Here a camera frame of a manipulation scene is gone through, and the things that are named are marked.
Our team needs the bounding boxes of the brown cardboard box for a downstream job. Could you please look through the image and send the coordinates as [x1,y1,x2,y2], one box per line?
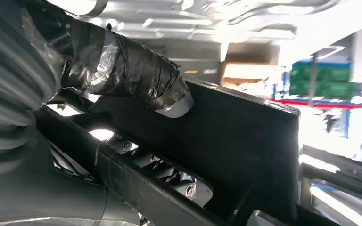
[222,61,281,88]

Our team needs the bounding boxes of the green sign board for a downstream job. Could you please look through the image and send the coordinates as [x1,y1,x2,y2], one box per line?
[288,61,356,99]

